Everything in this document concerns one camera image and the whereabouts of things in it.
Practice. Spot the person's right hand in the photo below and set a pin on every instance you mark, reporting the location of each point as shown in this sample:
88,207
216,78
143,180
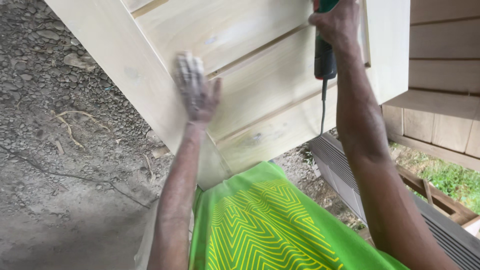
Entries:
337,24

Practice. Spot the person's left hand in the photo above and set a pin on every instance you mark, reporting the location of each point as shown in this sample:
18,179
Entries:
197,93

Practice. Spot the green electric sander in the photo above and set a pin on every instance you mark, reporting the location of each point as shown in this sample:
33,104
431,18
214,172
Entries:
324,58

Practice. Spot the pale wooden slatted panel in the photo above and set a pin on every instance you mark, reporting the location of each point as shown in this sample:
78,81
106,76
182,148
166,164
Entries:
243,82

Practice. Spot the wooden cabinet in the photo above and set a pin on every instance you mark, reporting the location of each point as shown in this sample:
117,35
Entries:
442,82

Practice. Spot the green patterned shirt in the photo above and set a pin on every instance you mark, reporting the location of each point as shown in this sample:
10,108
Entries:
270,225

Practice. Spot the grey ribbed board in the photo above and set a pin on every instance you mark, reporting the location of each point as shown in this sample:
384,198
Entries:
393,202

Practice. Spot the brown wooden frame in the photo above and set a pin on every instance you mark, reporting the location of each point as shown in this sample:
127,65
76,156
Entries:
438,195

